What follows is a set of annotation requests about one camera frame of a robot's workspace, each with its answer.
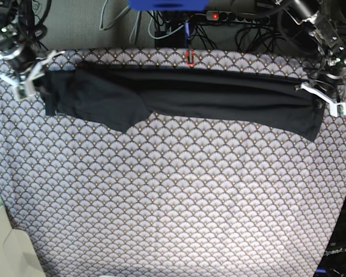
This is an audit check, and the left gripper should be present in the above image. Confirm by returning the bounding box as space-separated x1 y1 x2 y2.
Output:
295 82 338 110

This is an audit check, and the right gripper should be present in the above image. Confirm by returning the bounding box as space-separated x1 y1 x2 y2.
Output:
0 50 65 96

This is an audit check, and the dark T-shirt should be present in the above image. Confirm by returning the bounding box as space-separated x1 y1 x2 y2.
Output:
42 63 324 141

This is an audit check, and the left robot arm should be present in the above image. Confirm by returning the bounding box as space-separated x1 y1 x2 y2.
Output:
274 1 346 117

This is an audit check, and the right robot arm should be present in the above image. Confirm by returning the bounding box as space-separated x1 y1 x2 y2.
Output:
0 1 65 101

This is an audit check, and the black power strip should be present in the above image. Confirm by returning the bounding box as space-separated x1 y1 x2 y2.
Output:
204 10 270 24

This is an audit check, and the orange table clamp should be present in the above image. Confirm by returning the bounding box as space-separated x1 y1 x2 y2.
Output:
186 49 194 66

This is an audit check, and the black OpenArm box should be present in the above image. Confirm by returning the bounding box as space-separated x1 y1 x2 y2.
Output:
314 198 346 276

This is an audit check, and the fan-patterned tablecloth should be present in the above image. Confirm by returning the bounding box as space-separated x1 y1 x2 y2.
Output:
0 61 346 276

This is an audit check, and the beige cabinet corner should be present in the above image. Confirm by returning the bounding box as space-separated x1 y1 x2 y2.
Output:
0 149 47 277

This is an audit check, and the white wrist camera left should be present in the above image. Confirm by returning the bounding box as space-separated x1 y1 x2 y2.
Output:
329 102 346 117

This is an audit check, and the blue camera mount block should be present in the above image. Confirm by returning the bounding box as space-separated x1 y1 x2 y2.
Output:
129 0 208 12

